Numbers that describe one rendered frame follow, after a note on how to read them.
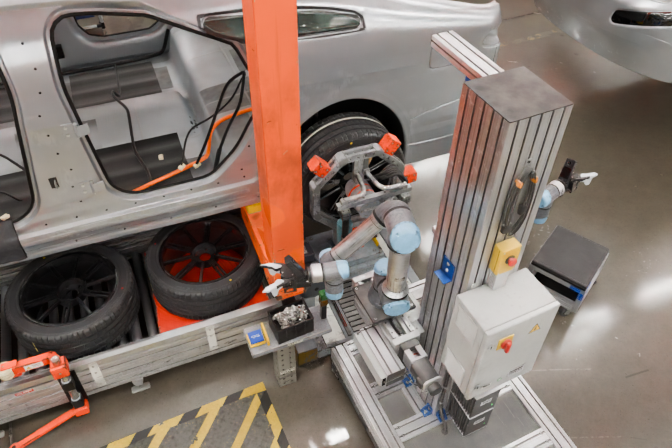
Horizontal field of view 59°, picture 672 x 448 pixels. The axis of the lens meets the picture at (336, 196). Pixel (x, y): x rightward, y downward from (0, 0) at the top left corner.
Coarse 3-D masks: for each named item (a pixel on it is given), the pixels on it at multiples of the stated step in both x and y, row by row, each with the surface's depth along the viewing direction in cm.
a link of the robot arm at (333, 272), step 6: (324, 264) 238; (330, 264) 238; (336, 264) 238; (342, 264) 238; (324, 270) 237; (330, 270) 237; (336, 270) 237; (342, 270) 238; (348, 270) 238; (324, 276) 237; (330, 276) 237; (336, 276) 238; (342, 276) 238; (348, 276) 239; (330, 282) 241; (336, 282) 240
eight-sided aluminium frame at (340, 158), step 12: (372, 144) 317; (336, 156) 311; (348, 156) 310; (360, 156) 312; (372, 156) 316; (384, 156) 319; (336, 168) 311; (312, 180) 317; (324, 180) 313; (396, 180) 336; (312, 192) 317; (312, 204) 324; (312, 216) 330; (324, 216) 333; (360, 216) 350; (336, 228) 342
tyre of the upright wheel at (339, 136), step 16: (352, 112) 331; (336, 128) 318; (352, 128) 318; (368, 128) 321; (384, 128) 335; (304, 144) 323; (320, 144) 316; (336, 144) 312; (352, 144) 316; (368, 144) 321; (304, 160) 318; (304, 176) 318; (304, 192) 325; (304, 208) 333
